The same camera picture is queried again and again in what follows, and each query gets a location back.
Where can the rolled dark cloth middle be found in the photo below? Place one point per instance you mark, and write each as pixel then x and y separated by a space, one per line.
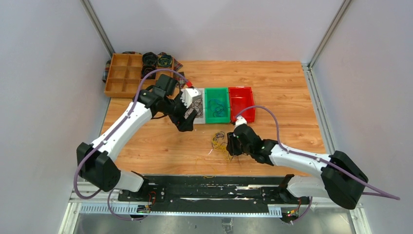
pixel 147 69

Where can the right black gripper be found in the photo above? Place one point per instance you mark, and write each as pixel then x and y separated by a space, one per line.
pixel 231 147

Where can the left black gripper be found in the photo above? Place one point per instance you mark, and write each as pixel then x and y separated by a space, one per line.
pixel 183 125

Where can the rolled dark cloth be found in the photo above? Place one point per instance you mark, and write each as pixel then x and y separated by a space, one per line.
pixel 149 59
pixel 147 69

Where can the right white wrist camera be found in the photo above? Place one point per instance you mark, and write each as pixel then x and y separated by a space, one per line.
pixel 240 121

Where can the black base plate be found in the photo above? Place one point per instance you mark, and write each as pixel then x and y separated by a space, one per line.
pixel 219 194

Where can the rolled dark cloth top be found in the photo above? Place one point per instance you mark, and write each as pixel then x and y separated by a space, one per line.
pixel 149 59

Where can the rolled green cloth top right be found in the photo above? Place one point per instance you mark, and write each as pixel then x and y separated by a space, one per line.
pixel 165 61

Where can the green plastic bin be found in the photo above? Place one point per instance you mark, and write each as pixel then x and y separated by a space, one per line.
pixel 217 105

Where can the red plastic bin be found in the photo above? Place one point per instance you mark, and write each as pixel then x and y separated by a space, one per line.
pixel 239 98

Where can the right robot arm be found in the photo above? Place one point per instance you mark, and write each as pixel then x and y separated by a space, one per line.
pixel 333 176

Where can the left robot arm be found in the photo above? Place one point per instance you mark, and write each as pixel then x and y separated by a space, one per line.
pixel 96 160

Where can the wooden compartment tray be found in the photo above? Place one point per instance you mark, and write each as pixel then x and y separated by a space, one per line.
pixel 125 75

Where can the white plastic bin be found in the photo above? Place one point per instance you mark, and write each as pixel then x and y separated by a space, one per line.
pixel 199 107

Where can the plaid cloth under tray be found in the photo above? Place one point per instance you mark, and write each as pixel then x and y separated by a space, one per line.
pixel 177 65

